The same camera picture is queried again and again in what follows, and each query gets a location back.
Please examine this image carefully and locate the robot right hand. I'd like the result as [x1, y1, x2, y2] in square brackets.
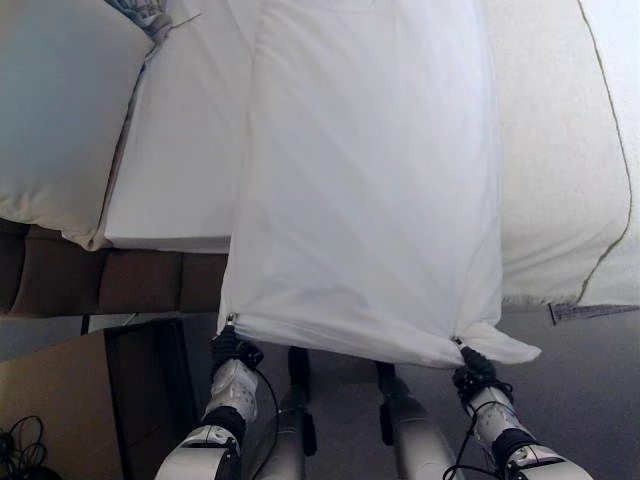
[451, 337, 498, 384]

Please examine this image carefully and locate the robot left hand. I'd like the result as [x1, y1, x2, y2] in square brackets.
[209, 312, 253, 360]

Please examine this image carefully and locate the white pillow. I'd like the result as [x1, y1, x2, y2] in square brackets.
[216, 0, 543, 370]

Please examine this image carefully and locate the robot left leg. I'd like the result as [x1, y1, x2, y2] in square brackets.
[259, 345, 321, 480]

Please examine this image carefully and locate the grey duvet label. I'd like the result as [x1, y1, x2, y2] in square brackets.
[547, 301, 640, 326]

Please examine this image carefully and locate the brown bedside cabinet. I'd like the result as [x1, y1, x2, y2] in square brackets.
[0, 317, 204, 480]

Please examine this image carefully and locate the white mattress sheet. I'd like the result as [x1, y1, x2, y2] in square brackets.
[102, 10, 262, 254]

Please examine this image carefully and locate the cream plump pillow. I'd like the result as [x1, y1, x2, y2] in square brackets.
[0, 0, 157, 252]

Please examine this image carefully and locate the grey patterned cloth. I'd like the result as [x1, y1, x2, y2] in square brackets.
[106, 0, 201, 42]

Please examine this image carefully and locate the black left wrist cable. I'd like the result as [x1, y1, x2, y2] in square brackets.
[247, 367, 282, 480]

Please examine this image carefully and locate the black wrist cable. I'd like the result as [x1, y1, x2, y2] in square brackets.
[442, 382, 516, 480]
[247, 367, 282, 480]

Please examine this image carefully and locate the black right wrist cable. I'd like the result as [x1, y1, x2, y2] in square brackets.
[442, 382, 516, 480]

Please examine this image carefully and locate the brown padded bed frame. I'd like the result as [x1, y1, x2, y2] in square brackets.
[0, 216, 237, 317]

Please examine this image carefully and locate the black cable bundle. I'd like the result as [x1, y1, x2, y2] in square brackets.
[0, 414, 64, 480]

